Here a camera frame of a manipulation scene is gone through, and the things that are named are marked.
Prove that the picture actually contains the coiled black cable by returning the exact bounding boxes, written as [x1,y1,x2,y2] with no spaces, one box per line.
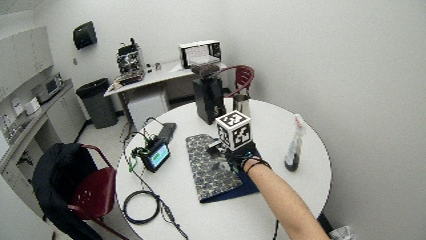
[121,190,163,225]

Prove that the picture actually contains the white side table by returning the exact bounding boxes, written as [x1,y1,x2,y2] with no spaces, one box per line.
[103,59,228,125]

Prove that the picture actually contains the black jacket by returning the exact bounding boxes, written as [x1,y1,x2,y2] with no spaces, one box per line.
[31,142,104,240]

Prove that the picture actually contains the white box appliance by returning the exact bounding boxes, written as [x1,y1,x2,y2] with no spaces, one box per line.
[179,39,223,70]

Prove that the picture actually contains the patterned cloth with blue lining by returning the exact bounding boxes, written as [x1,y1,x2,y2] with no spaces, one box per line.
[184,133,261,204]

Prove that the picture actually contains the metal milk pitcher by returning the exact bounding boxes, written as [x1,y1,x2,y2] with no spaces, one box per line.
[232,94,252,118]

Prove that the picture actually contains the black wall dispenser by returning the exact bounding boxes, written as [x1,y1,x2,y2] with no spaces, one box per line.
[72,20,99,51]

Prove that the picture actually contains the red chair with black jacket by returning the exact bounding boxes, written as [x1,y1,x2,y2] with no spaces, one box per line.
[66,144,131,240]

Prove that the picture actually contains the black rectangular box device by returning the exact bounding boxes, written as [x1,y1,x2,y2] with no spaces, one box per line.
[157,122,179,144]

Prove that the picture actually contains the small monitor with lit screen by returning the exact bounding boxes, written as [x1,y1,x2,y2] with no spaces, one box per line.
[140,139,172,174]

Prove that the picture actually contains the dark grey trash can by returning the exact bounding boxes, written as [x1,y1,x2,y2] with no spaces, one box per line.
[75,77,120,130]

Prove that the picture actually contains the green cable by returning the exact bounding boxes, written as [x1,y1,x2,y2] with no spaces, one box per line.
[128,146,155,174]

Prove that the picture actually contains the espresso machine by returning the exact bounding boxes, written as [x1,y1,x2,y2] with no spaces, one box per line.
[115,37,147,86]

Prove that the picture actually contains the black coffee grinder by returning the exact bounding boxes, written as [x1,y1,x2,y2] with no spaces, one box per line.
[191,63,228,126]

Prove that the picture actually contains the white cabinet under side table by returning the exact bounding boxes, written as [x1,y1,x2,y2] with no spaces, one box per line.
[127,87,171,132]

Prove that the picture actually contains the white counter with cabinets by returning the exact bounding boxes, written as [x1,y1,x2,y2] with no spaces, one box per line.
[0,78,88,214]

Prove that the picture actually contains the white wall cabinet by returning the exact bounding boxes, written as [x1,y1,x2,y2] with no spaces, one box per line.
[0,26,55,101]

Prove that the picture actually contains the white cube with black markers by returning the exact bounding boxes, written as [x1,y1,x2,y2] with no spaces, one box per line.
[215,110,253,152]

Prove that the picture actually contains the grey microwave oven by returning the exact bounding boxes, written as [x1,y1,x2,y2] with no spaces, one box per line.
[31,72,66,104]

